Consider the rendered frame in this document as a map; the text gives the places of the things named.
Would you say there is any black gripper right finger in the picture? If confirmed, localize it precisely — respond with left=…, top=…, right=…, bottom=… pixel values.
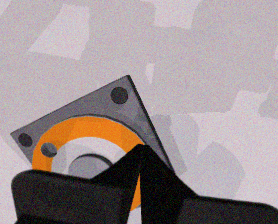
left=140, top=145, right=278, bottom=224

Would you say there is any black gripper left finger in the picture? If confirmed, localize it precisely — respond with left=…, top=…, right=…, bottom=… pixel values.
left=11, top=144, right=143, bottom=224

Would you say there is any orange round plate with holes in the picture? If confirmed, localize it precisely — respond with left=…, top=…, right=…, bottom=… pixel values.
left=31, top=113, right=147, bottom=175

